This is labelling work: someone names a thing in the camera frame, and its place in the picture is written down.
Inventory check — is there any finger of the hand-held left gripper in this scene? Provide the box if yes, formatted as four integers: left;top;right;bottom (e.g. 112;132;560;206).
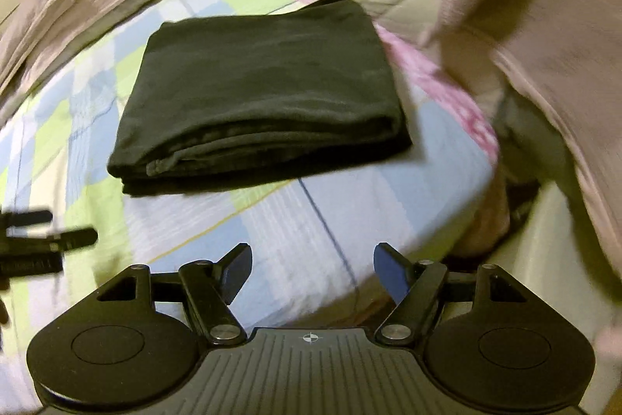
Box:
0;210;53;231
0;227;99;277

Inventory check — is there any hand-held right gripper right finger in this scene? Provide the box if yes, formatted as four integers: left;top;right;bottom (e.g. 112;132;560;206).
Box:
372;242;529;345

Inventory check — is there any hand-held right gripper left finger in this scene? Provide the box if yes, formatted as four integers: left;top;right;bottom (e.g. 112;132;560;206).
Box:
97;243;253;345

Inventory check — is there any black garment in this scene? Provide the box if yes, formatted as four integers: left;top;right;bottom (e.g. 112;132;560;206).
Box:
106;0;415;198

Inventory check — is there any checked bedsheet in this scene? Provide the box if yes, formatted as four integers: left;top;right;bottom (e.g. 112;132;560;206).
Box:
0;0;501;415

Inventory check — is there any pale pink towel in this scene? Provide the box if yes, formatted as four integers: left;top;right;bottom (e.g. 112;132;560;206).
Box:
0;0;95;92

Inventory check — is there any pale pink cloth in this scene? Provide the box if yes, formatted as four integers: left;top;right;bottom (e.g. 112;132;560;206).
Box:
417;0;622;289

